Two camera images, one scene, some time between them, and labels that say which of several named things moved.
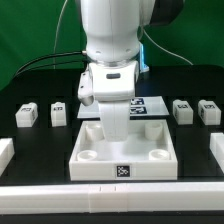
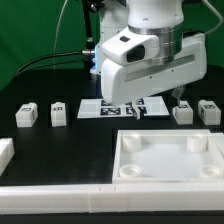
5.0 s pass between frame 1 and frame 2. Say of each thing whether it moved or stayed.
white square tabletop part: moved
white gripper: moved
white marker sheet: stayed
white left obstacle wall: stayed
